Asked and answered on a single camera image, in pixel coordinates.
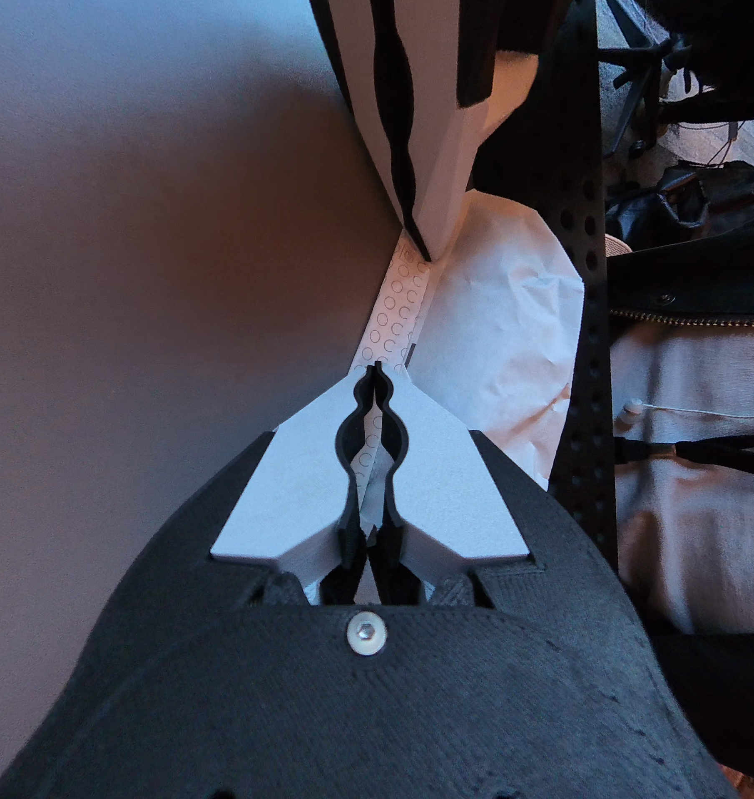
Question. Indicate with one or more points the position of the black perforated chair armrest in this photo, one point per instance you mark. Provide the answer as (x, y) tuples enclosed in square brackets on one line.
[(592, 374)]

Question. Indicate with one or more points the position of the dark bag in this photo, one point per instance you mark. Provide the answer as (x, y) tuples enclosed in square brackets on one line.
[(683, 200)]

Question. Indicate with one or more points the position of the person's light grey clothing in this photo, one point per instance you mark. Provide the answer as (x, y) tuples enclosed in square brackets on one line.
[(695, 530)]

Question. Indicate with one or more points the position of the person's dark zip jacket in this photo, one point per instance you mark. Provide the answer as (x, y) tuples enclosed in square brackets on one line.
[(695, 281)]

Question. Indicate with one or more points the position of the black chair base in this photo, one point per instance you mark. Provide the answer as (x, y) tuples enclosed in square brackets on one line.
[(642, 93)]

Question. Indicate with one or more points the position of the large white paper bag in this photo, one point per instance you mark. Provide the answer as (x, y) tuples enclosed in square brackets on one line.
[(501, 324)]

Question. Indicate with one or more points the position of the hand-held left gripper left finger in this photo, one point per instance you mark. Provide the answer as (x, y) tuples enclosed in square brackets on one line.
[(283, 499)]

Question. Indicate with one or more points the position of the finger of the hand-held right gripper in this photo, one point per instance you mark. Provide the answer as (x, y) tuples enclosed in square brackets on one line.
[(358, 62), (436, 93)]

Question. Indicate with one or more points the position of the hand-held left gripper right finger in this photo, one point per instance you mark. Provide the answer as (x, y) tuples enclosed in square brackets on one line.
[(458, 499)]

